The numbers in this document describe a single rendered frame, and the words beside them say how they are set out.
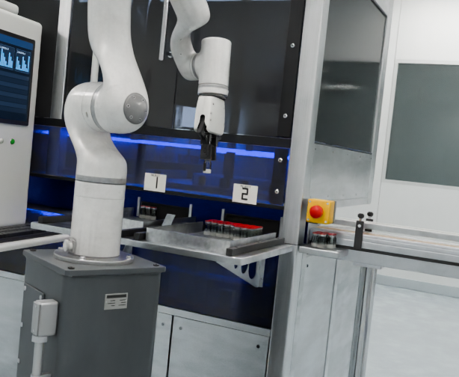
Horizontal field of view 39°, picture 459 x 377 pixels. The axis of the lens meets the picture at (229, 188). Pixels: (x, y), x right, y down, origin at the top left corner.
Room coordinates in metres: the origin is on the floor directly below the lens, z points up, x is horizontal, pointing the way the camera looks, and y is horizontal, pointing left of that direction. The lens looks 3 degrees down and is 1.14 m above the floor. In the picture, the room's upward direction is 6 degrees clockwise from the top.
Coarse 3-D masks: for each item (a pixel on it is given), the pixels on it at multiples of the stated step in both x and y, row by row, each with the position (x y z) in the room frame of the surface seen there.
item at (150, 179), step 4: (148, 176) 2.23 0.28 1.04; (152, 176) 2.22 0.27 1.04; (156, 176) 2.21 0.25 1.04; (160, 176) 2.21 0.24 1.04; (164, 176) 2.20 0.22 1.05; (144, 180) 2.23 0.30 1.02; (148, 180) 2.23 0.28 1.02; (152, 180) 2.22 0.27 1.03; (160, 180) 2.21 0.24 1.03; (164, 180) 2.20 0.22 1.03; (144, 184) 2.23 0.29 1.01; (148, 184) 2.23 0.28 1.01; (152, 184) 2.22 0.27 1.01; (160, 184) 2.21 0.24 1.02; (164, 184) 2.20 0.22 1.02; (144, 188) 2.23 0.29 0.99; (148, 188) 2.23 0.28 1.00; (152, 188) 2.22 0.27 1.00; (156, 188) 2.21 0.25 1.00; (160, 188) 2.21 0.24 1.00; (164, 188) 2.20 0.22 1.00
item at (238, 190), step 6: (234, 186) 2.09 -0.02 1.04; (240, 186) 2.08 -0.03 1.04; (246, 186) 2.07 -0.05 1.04; (252, 186) 2.06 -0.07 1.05; (234, 192) 2.09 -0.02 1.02; (240, 192) 2.08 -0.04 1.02; (246, 192) 2.07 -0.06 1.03; (252, 192) 2.06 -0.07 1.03; (234, 198) 2.09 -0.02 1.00; (240, 198) 2.08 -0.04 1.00; (252, 198) 2.06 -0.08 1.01
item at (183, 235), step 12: (156, 228) 1.83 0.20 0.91; (168, 228) 1.89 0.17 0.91; (180, 228) 1.96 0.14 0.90; (192, 228) 2.03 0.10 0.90; (156, 240) 1.77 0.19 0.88; (168, 240) 1.76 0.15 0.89; (180, 240) 1.74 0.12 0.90; (192, 240) 1.73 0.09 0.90; (204, 240) 1.71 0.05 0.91; (216, 240) 1.70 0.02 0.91; (228, 240) 1.94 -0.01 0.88; (240, 240) 1.74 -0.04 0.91; (252, 240) 1.82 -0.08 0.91
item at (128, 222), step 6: (126, 210) 2.30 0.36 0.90; (132, 210) 2.33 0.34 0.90; (126, 216) 2.30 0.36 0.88; (132, 216) 2.33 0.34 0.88; (126, 222) 1.95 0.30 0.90; (132, 222) 1.94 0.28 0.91; (138, 222) 1.93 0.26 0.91; (144, 222) 1.93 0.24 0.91; (150, 222) 1.96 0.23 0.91; (156, 222) 2.00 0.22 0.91; (162, 222) 2.03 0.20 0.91; (174, 222) 2.10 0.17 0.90; (180, 222) 2.14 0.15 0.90; (126, 228) 1.95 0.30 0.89
